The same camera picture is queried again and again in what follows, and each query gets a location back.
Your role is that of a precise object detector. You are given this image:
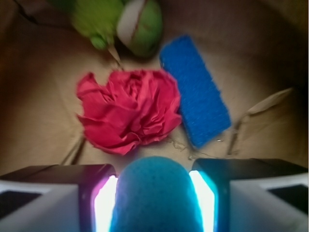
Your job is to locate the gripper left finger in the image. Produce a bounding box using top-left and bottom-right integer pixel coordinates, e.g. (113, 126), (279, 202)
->
(0, 164), (118, 232)

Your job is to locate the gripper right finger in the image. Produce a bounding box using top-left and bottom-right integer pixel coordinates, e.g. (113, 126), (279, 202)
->
(189, 159), (309, 232)

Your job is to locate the blue foam ball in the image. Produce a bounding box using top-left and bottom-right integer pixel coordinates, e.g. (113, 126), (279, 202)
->
(109, 157), (204, 232)

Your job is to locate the blue rectangular sponge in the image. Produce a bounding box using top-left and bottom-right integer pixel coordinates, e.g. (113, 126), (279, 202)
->
(159, 35), (231, 149)

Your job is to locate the crumpled red paper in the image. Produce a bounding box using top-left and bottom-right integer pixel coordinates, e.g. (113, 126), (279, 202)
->
(76, 70), (182, 156)

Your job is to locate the brown paper bag tray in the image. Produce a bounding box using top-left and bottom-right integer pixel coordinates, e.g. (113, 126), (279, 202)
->
(0, 0), (309, 174)

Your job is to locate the green plush frog toy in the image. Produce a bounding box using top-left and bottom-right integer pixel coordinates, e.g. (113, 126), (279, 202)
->
(70, 0), (163, 58)

